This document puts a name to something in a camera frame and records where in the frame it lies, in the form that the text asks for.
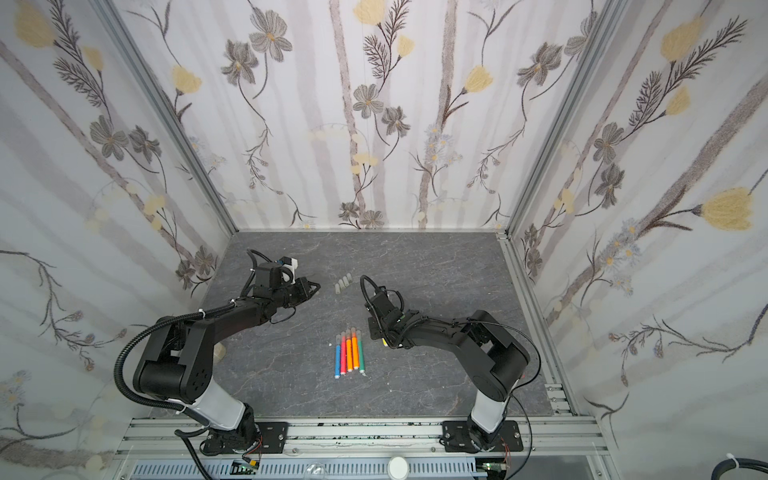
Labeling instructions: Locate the thin blue marker pen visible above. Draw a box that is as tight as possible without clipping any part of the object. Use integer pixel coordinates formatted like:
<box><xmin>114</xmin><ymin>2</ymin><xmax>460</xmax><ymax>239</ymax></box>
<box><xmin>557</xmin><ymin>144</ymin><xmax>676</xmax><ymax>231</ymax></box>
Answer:
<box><xmin>334</xmin><ymin>341</ymin><xmax>342</xmax><ymax>379</ymax></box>

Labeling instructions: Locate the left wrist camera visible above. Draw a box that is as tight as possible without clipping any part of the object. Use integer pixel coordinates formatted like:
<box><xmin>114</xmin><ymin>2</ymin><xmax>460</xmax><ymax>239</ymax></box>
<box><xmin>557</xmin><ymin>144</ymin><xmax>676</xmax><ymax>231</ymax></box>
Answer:
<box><xmin>269</xmin><ymin>256</ymin><xmax>299</xmax><ymax>283</ymax></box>

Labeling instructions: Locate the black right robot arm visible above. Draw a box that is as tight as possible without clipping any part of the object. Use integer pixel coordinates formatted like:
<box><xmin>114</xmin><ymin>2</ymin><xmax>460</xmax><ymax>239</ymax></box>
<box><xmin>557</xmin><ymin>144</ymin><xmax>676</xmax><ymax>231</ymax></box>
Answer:
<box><xmin>361</xmin><ymin>285</ymin><xmax>530</xmax><ymax>449</ymax></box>

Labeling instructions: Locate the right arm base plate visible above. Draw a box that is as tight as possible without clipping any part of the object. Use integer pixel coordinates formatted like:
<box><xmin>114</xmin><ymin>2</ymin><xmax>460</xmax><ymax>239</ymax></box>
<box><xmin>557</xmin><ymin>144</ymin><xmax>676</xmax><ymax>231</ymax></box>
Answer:
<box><xmin>439</xmin><ymin>419</ymin><xmax>524</xmax><ymax>454</ymax></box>

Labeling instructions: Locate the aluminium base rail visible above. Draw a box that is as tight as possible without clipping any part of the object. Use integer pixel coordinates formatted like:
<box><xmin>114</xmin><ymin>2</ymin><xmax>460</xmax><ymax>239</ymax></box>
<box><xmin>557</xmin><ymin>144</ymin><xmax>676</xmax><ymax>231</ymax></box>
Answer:
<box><xmin>105</xmin><ymin>410</ymin><xmax>621</xmax><ymax>479</ymax></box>

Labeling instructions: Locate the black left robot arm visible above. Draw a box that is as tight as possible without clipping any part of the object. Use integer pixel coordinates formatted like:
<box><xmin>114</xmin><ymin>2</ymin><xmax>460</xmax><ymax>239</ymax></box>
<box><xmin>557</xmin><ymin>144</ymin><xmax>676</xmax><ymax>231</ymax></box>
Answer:
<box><xmin>121</xmin><ymin>257</ymin><xmax>320</xmax><ymax>433</ymax></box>

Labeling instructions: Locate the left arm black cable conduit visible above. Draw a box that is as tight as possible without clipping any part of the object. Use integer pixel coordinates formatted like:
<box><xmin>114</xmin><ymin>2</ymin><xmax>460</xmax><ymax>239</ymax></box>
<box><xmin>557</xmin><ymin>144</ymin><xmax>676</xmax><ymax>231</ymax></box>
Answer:
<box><xmin>113</xmin><ymin>305</ymin><xmax>235</xmax><ymax>412</ymax></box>

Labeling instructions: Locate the orange marker pen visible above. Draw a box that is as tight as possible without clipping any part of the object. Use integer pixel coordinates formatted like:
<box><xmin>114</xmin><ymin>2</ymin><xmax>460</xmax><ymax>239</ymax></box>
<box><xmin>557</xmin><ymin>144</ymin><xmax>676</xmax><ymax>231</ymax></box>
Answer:
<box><xmin>344</xmin><ymin>329</ymin><xmax>354</xmax><ymax>372</ymax></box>
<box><xmin>350</xmin><ymin>328</ymin><xmax>360</xmax><ymax>370</ymax></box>

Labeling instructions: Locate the aluminium right corner post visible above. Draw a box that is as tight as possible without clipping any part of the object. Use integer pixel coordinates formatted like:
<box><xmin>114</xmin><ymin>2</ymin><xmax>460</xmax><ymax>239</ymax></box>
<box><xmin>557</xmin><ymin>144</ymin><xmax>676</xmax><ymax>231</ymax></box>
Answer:
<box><xmin>504</xmin><ymin>0</ymin><xmax>630</xmax><ymax>237</ymax></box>

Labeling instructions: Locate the green marker pen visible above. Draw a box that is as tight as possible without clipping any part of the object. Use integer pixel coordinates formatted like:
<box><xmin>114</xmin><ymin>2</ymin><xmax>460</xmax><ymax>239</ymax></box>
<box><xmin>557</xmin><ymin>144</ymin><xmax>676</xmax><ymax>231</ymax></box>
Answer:
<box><xmin>356</xmin><ymin>334</ymin><xmax>365</xmax><ymax>374</ymax></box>

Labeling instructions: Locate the small green circuit board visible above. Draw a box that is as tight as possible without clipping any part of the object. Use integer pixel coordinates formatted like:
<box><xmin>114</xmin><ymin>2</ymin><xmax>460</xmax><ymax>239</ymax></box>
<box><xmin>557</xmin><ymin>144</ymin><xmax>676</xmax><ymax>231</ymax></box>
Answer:
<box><xmin>230</xmin><ymin>458</ymin><xmax>260</xmax><ymax>475</ymax></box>

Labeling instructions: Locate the right small circuit board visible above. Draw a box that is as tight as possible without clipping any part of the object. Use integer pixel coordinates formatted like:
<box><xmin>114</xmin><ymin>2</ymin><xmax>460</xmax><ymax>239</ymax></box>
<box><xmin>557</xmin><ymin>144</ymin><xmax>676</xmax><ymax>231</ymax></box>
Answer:
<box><xmin>476</xmin><ymin>460</ymin><xmax>508</xmax><ymax>480</ymax></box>

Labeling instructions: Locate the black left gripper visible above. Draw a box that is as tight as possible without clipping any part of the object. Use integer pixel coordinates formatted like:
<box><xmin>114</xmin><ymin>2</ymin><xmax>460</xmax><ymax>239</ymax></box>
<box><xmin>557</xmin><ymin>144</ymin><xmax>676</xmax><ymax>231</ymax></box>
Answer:
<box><xmin>271</xmin><ymin>277</ymin><xmax>321</xmax><ymax>309</ymax></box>

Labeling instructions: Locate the white vented cable duct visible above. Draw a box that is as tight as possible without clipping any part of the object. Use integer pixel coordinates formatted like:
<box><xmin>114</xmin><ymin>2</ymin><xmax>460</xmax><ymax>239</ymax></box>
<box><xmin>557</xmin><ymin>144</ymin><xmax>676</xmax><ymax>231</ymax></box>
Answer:
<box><xmin>128</xmin><ymin>457</ymin><xmax>487</xmax><ymax>480</ymax></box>

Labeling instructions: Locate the white round knob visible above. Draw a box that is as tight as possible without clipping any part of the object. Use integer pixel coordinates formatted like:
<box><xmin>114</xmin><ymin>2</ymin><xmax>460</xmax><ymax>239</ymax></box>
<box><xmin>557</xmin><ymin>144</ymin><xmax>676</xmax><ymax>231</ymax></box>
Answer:
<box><xmin>387</xmin><ymin>456</ymin><xmax>410</xmax><ymax>480</ymax></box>

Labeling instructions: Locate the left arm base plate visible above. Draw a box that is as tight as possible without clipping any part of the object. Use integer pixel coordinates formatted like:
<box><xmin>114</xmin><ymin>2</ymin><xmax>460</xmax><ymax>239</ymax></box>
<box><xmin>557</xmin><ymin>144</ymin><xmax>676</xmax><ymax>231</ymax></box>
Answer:
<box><xmin>200</xmin><ymin>421</ymin><xmax>290</xmax><ymax>455</ymax></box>

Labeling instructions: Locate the black cable bottom right corner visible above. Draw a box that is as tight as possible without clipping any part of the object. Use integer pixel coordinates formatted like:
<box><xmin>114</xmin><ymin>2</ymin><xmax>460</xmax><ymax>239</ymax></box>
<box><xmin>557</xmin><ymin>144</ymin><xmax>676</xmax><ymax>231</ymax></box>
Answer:
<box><xmin>710</xmin><ymin>455</ymin><xmax>768</xmax><ymax>480</ymax></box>

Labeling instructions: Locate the pink marker pen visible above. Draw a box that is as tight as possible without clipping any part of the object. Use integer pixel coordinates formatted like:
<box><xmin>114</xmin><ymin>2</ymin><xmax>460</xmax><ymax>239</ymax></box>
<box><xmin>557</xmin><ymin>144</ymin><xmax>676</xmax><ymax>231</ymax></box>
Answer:
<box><xmin>339</xmin><ymin>333</ymin><xmax>347</xmax><ymax>375</ymax></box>

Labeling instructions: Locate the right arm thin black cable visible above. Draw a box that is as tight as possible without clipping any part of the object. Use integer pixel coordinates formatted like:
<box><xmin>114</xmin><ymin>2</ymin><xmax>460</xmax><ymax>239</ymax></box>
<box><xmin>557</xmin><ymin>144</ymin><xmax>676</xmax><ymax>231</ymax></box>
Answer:
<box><xmin>479</xmin><ymin>320</ymin><xmax>543</xmax><ymax>480</ymax></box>

